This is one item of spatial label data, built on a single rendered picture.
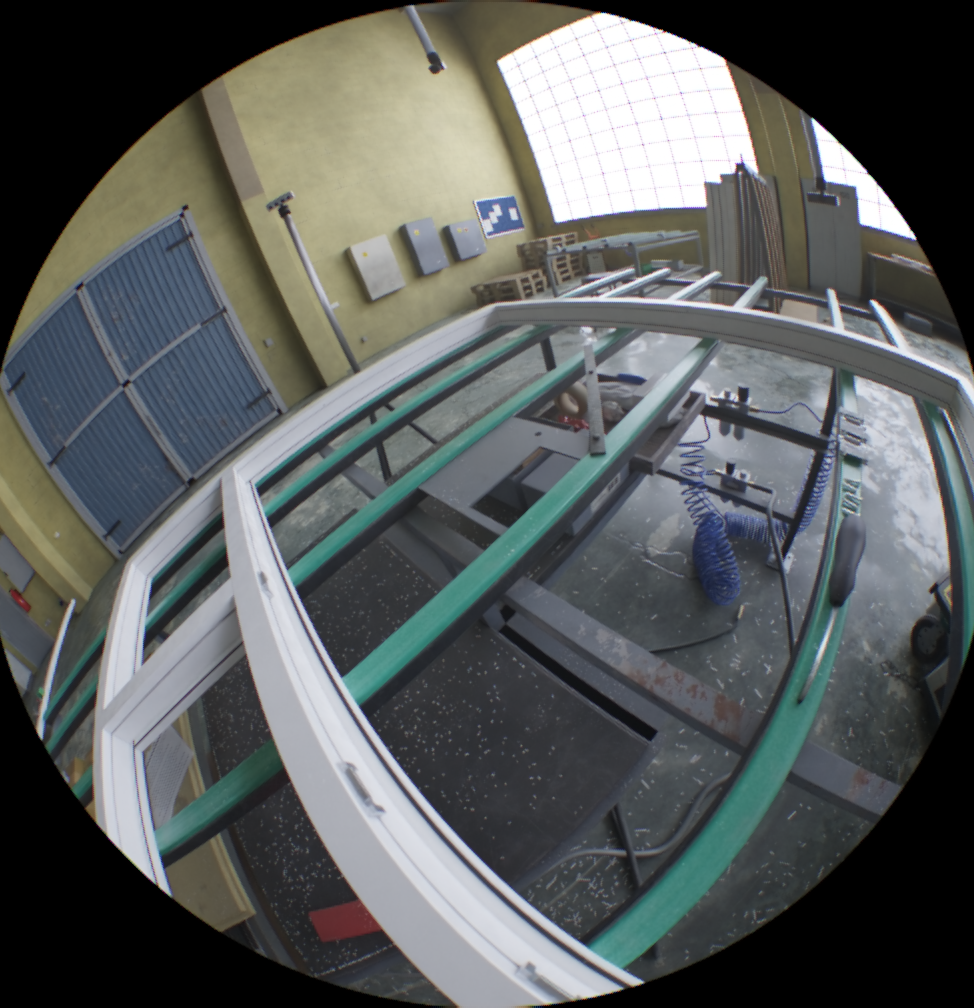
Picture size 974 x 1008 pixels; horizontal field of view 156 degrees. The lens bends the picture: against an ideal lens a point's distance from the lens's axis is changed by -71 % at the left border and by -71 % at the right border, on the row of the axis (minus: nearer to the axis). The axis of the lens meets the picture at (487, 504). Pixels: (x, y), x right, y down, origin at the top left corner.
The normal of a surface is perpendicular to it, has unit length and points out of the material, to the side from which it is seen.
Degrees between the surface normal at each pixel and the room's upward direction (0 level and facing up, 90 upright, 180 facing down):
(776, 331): 90
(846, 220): 90
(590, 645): 0
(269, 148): 90
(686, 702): 0
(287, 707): 0
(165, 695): 90
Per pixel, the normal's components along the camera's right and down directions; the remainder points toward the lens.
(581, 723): -0.29, -0.72
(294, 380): 0.65, 0.34
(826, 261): -0.70, 0.61
